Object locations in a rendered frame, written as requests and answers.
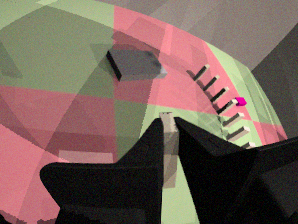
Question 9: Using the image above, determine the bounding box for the magenta rectangular block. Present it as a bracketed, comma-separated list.
[234, 97, 247, 107]

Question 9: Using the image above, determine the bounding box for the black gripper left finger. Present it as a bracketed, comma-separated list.
[40, 119, 164, 224]

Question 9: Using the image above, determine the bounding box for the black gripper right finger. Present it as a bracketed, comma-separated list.
[173, 117, 298, 224]

